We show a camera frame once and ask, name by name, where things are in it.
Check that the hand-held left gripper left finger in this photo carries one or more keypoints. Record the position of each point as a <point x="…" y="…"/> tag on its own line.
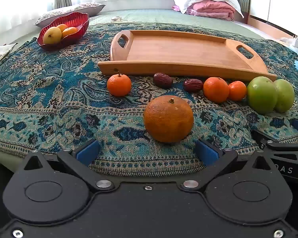
<point x="88" y="152"/>

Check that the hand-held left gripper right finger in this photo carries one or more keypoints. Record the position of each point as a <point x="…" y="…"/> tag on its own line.
<point x="206" y="152"/>

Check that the green apple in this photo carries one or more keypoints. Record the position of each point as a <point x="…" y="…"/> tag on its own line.
<point x="285" y="95"/>
<point x="261" y="95"/>

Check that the large orange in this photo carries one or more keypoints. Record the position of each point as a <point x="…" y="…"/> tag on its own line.
<point x="168" y="120"/>

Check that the medium mandarin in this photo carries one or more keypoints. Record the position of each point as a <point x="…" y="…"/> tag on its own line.
<point x="215" y="90"/>

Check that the small mandarin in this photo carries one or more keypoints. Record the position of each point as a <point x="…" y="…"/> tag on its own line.
<point x="238" y="91"/>

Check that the dark red date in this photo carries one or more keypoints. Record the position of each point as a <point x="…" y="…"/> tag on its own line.
<point x="162" y="80"/>
<point x="193" y="85"/>

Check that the mandarin with stem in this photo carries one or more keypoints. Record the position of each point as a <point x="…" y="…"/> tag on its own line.
<point x="119" y="86"/>

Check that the wooden tray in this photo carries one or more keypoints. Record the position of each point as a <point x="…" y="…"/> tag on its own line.
<point x="176" y="52"/>

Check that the blue paisley blanket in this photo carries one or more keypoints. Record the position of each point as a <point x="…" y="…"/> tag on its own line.
<point x="64" y="84"/>

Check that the yellow mango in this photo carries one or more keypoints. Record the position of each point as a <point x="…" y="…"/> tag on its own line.
<point x="51" y="36"/>

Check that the orange in bowl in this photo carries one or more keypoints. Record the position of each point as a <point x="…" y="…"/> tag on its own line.
<point x="70" y="31"/>
<point x="62" y="27"/>

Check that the white cabinet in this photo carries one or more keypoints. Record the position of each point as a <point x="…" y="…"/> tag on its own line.
<point x="275" y="2"/>

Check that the red glass bowl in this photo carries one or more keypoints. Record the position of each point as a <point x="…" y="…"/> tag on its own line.
<point x="74" y="21"/>

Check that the pile of clothes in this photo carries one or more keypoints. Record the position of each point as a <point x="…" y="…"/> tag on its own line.
<point x="1" y="52"/>

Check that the pink folded blanket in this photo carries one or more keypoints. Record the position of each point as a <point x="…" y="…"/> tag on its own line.
<point x="213" y="11"/>

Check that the green quilted bedspread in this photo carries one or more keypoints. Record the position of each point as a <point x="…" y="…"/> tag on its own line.
<point x="164" y="17"/>

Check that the floral pillow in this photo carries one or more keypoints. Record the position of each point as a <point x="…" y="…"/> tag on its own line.
<point x="72" y="8"/>

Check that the white pillow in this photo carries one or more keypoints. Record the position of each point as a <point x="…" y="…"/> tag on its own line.
<point x="223" y="1"/>

